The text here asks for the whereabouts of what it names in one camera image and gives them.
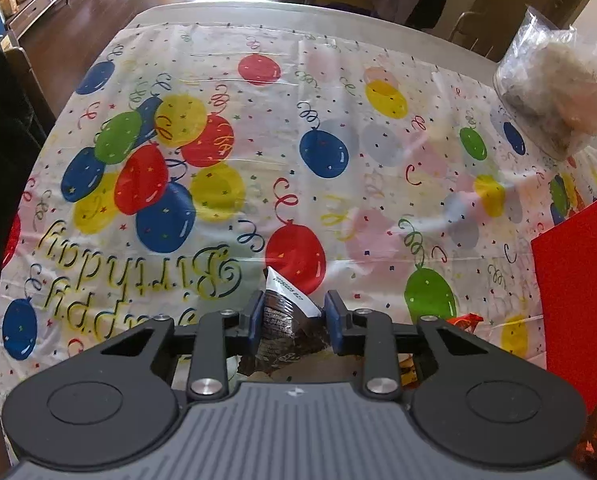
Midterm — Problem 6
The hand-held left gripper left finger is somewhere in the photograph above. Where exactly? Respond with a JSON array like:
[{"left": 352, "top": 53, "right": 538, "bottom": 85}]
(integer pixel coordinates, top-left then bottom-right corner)
[{"left": 98, "top": 289, "right": 268, "bottom": 403}]

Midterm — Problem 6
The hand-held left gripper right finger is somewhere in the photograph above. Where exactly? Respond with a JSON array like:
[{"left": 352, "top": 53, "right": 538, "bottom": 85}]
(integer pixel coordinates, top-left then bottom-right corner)
[{"left": 323, "top": 289, "right": 500, "bottom": 403}]

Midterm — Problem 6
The dark brown snack packet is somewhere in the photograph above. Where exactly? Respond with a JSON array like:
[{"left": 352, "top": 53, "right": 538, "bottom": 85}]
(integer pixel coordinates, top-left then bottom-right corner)
[{"left": 237, "top": 266, "right": 340, "bottom": 377}]

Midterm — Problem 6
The red paper sheet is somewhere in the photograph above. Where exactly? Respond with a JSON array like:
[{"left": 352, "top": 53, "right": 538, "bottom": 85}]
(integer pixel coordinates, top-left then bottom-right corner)
[{"left": 529, "top": 194, "right": 597, "bottom": 413}]

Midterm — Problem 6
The orange red snack wrapper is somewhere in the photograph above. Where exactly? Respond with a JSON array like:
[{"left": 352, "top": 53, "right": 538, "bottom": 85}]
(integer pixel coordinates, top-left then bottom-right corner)
[{"left": 398, "top": 312, "right": 485, "bottom": 387}]

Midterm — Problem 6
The balloon print tablecloth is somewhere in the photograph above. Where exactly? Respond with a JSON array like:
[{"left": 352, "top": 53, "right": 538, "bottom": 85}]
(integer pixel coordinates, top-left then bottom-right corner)
[{"left": 0, "top": 2, "right": 597, "bottom": 467}]

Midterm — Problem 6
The black chair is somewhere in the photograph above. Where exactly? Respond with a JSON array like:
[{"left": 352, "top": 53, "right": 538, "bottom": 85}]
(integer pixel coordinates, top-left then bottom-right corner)
[{"left": 0, "top": 47, "right": 49, "bottom": 281}]

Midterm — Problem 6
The clear plastic food bag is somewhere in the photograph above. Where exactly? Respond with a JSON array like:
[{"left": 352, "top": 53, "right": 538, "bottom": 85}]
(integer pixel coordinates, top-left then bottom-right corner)
[{"left": 492, "top": 4, "right": 597, "bottom": 162}]

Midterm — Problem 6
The wooden chair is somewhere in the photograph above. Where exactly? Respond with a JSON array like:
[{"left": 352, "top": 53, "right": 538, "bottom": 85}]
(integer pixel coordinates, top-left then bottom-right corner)
[{"left": 0, "top": 35, "right": 58, "bottom": 136}]

